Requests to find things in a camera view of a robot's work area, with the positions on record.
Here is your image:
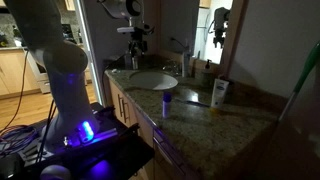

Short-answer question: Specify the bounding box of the white bottle purple cap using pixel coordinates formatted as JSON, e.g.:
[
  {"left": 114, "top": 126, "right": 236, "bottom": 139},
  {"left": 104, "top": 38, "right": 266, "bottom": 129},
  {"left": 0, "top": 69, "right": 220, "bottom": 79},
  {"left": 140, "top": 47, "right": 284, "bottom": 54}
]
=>
[{"left": 161, "top": 91, "right": 173, "bottom": 120}]

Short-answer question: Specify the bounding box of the white lotion tube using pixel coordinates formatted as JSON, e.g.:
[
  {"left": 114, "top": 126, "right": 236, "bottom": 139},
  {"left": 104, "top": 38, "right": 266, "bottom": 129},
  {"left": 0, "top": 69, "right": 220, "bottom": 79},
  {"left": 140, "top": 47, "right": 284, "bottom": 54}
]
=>
[{"left": 210, "top": 78, "right": 231, "bottom": 112}]

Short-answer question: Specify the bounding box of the dark round dome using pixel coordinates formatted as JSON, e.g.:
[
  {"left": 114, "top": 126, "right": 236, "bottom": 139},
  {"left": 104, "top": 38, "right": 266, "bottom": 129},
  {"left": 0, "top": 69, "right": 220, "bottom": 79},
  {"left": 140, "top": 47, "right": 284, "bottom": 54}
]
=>
[{"left": 39, "top": 164, "right": 73, "bottom": 180}]

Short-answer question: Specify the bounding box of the wooden kitchen cabinet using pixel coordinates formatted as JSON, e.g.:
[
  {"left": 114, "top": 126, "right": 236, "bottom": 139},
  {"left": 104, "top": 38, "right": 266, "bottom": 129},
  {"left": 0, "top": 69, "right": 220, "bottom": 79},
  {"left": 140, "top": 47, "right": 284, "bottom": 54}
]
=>
[{"left": 0, "top": 47, "right": 42, "bottom": 100}]

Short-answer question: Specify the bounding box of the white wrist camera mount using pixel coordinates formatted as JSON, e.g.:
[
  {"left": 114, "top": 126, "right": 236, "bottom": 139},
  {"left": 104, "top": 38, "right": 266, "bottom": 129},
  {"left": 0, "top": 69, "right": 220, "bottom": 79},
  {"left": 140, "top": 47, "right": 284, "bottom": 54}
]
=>
[{"left": 116, "top": 25, "right": 137, "bottom": 35}]

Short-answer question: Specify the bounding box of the toothbrush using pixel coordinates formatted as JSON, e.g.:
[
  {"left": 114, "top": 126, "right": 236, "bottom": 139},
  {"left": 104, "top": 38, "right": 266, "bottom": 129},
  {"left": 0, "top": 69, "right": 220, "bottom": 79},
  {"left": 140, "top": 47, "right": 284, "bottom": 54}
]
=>
[{"left": 174, "top": 97, "right": 211, "bottom": 109}]

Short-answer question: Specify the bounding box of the pump soap bottle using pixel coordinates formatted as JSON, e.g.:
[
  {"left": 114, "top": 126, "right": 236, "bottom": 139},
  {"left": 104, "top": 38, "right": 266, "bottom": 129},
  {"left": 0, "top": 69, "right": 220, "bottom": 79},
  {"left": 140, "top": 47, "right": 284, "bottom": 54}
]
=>
[{"left": 201, "top": 59, "right": 216, "bottom": 88}]

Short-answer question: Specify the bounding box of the metal cabinet door handle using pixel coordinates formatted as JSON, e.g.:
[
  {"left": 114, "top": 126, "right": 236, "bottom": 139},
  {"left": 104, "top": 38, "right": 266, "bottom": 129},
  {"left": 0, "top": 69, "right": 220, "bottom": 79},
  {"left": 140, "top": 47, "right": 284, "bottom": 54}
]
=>
[
  {"left": 122, "top": 98, "right": 131, "bottom": 124},
  {"left": 116, "top": 93, "right": 124, "bottom": 118}
]

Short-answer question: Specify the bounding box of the coiled floor cable bundle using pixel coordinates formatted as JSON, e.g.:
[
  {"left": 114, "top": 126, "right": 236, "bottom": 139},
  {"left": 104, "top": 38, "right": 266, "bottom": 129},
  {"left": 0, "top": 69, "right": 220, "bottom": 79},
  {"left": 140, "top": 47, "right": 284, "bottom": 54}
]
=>
[{"left": 0, "top": 124, "right": 40, "bottom": 158}]

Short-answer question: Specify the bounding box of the green mop handle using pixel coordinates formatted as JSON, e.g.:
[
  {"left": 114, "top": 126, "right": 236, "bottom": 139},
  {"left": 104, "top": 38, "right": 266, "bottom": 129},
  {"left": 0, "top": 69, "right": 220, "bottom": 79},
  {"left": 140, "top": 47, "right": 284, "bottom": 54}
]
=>
[{"left": 277, "top": 41, "right": 320, "bottom": 123}]

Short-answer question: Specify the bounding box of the hanging dark cable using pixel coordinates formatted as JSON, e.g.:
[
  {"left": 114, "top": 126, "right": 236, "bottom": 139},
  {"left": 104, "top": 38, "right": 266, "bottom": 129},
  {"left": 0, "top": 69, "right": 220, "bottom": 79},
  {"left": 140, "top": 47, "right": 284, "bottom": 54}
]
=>
[{"left": 0, "top": 49, "right": 30, "bottom": 134}]

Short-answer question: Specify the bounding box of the white oval sink basin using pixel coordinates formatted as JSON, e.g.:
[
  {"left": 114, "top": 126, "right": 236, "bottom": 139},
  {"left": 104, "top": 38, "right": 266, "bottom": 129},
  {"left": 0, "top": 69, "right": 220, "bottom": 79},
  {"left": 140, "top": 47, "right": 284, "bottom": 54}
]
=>
[{"left": 128, "top": 70, "right": 180, "bottom": 91}]

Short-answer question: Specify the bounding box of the chrome sink faucet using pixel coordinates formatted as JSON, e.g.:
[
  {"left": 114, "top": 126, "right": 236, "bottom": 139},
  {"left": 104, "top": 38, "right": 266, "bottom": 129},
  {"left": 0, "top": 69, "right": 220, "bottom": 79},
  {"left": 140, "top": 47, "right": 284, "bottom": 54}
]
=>
[{"left": 170, "top": 37, "right": 193, "bottom": 79}]

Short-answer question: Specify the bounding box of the white door frame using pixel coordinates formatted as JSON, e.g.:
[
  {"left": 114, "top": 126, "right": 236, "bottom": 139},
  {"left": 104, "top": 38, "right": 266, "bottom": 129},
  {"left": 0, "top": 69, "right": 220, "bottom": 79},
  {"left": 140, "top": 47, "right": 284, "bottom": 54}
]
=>
[{"left": 73, "top": 0, "right": 105, "bottom": 105}]

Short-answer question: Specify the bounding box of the wooden vanity cabinet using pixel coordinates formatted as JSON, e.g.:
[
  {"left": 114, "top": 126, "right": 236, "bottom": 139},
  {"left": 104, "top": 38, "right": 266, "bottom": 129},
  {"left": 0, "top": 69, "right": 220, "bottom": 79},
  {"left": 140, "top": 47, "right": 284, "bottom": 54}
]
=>
[{"left": 107, "top": 77, "right": 201, "bottom": 180}]

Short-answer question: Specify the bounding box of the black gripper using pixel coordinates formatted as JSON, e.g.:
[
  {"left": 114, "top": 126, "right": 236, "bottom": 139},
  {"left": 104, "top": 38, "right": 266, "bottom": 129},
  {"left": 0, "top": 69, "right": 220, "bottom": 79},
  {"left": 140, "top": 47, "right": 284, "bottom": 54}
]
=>
[{"left": 128, "top": 32, "right": 150, "bottom": 58}]

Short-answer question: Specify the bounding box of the black robot cart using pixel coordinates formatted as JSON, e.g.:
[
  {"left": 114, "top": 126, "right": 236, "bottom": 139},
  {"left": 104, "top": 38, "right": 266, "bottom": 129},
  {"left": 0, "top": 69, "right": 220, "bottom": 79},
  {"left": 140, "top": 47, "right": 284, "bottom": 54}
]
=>
[{"left": 18, "top": 102, "right": 155, "bottom": 180}]

